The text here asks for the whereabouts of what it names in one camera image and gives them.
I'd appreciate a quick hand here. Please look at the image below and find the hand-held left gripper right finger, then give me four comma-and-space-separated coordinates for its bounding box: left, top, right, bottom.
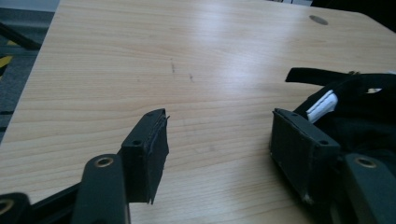
269, 107, 396, 224

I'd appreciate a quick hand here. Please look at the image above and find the black garment with white label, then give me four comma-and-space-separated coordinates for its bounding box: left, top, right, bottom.
285, 67, 396, 175

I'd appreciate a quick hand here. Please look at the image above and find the black metal stand bar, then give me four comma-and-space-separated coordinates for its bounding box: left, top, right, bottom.
0, 21, 42, 51

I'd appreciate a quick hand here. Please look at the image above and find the grey cable grommet cap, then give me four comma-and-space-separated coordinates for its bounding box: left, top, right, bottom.
308, 14, 330, 26

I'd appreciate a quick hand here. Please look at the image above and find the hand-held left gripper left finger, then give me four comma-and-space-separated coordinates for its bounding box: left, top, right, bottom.
71, 107, 171, 224

